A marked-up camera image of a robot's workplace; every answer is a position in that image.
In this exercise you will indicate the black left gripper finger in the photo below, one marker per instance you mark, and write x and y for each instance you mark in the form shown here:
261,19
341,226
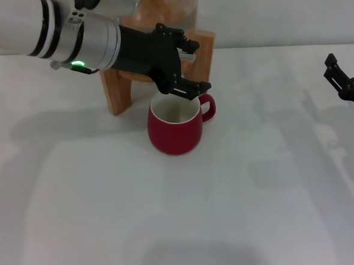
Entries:
179,38
188,89

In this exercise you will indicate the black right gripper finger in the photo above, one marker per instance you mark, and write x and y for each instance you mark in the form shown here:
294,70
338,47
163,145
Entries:
337,73

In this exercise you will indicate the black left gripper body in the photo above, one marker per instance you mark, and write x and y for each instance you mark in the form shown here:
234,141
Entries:
145,55

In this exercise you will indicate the red ceramic cup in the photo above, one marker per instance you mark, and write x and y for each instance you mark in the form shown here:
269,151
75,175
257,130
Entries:
173,135

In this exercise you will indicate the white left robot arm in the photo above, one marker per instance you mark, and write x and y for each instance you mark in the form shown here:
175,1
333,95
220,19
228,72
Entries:
18,23

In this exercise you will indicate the wooden dispenser stand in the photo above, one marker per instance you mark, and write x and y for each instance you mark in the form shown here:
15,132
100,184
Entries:
203,65

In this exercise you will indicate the glass drink dispenser jar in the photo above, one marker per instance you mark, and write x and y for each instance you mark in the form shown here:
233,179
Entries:
172,6

